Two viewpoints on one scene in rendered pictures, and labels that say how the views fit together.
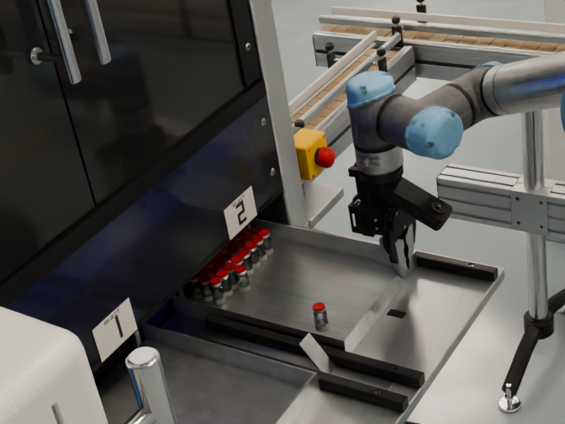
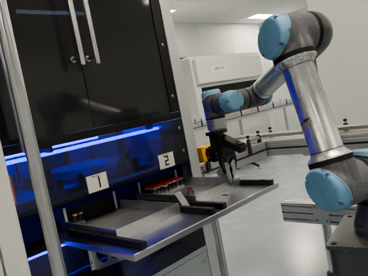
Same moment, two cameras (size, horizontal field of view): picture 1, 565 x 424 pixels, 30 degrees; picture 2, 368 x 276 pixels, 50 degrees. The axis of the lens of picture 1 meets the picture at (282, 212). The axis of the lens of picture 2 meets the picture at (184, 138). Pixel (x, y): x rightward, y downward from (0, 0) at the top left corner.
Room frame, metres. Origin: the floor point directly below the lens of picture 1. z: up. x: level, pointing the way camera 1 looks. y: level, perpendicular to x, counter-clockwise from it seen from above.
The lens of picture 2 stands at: (-0.06, -0.26, 1.23)
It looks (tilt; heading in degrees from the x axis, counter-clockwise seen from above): 5 degrees down; 8
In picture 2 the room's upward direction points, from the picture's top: 11 degrees counter-clockwise
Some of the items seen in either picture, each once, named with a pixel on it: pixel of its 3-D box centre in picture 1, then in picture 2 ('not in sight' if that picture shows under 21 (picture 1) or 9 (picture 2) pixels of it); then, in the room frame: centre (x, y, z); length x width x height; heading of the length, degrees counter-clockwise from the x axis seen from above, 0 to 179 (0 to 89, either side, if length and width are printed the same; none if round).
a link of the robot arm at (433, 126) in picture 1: (428, 123); (231, 101); (1.39, -0.24, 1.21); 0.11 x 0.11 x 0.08; 34
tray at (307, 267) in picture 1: (295, 281); (187, 189); (1.50, 0.00, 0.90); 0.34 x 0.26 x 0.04; 53
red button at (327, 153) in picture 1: (323, 156); not in sight; (1.74, -0.09, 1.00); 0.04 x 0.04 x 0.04; 53
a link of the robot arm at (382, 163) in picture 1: (377, 156); (216, 125); (1.46, -0.16, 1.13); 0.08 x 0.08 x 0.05
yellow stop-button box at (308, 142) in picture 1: (303, 153); (202, 153); (1.77, -0.06, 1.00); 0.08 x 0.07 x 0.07; 53
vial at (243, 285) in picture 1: (242, 278); (166, 189); (1.52, 0.09, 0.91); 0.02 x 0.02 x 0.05
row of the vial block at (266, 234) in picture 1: (242, 266); (168, 187); (1.56, 0.09, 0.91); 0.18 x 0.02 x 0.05; 143
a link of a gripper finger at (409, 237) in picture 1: (395, 246); (228, 171); (1.47, -0.18, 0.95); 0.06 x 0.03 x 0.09; 53
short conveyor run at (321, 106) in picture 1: (319, 112); (220, 156); (2.08, -0.12, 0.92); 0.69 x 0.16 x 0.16; 143
